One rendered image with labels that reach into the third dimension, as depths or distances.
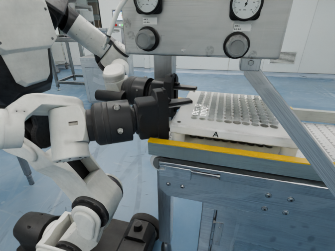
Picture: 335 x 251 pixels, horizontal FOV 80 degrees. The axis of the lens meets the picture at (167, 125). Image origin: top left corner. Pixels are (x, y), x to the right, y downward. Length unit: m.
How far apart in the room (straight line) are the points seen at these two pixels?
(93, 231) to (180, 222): 0.78
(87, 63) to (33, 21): 2.57
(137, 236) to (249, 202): 0.81
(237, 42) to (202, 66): 5.39
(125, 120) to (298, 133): 0.29
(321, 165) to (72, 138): 0.40
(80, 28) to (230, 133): 0.67
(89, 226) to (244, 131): 0.61
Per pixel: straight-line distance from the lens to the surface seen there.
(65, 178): 0.78
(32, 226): 1.22
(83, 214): 0.78
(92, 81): 3.29
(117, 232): 1.28
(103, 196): 0.78
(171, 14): 0.31
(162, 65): 0.65
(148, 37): 0.29
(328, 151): 0.57
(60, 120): 0.41
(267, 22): 0.30
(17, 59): 0.67
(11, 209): 1.92
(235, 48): 0.28
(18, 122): 0.39
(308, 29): 6.03
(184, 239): 1.43
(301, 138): 0.35
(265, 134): 0.41
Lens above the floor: 1.19
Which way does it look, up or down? 27 degrees down
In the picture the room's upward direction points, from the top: straight up
